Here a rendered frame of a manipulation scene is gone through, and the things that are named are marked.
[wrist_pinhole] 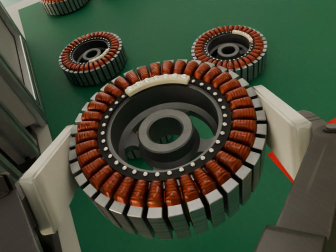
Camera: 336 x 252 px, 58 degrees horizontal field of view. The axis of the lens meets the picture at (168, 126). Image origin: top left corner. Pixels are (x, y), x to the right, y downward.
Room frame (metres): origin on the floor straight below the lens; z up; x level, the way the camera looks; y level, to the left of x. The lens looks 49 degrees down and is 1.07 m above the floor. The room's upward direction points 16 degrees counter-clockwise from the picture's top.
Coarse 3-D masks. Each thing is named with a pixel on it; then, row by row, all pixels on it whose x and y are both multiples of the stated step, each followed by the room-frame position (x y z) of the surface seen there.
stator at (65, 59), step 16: (96, 32) 0.50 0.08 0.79; (64, 48) 0.48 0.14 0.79; (80, 48) 0.48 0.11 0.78; (96, 48) 0.47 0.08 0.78; (112, 48) 0.44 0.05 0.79; (64, 64) 0.43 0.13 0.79; (80, 64) 0.43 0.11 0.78; (96, 64) 0.41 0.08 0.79; (112, 64) 0.41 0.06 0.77; (80, 80) 0.41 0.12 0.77; (96, 80) 0.40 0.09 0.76
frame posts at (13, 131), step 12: (0, 108) 0.28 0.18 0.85; (0, 120) 0.27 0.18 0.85; (12, 120) 0.29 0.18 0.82; (0, 132) 0.28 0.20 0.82; (12, 132) 0.27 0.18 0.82; (24, 132) 0.29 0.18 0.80; (0, 144) 0.27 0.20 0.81; (12, 144) 0.28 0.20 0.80; (24, 144) 0.27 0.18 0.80; (36, 144) 0.29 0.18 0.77; (0, 156) 0.20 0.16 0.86; (12, 156) 0.27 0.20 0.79; (24, 156) 0.28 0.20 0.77; (0, 168) 0.18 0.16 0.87; (12, 168) 0.20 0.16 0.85
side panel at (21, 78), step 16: (0, 16) 0.60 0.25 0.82; (0, 32) 0.51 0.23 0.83; (16, 32) 0.59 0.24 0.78; (0, 48) 0.45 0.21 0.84; (16, 48) 0.55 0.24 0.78; (0, 64) 0.35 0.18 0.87; (16, 64) 0.47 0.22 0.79; (16, 80) 0.36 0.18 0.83; (32, 80) 0.44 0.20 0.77; (32, 96) 0.38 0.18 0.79; (32, 112) 0.35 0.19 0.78; (32, 128) 0.35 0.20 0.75
